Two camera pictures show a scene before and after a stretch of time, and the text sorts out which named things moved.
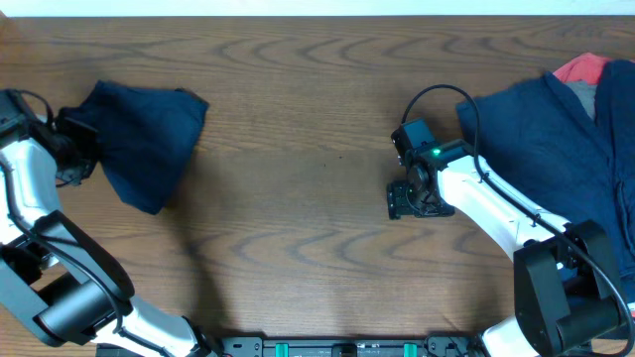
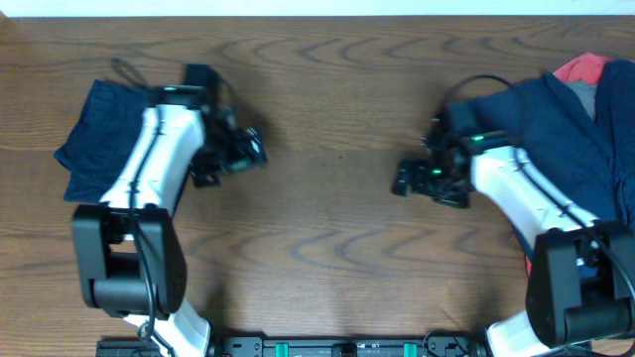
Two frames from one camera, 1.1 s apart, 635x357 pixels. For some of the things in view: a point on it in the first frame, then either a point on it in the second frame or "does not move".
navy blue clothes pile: (545, 145) does not move
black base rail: (312, 347) does not move
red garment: (586, 67) does not move
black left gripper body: (80, 148) → (230, 157)
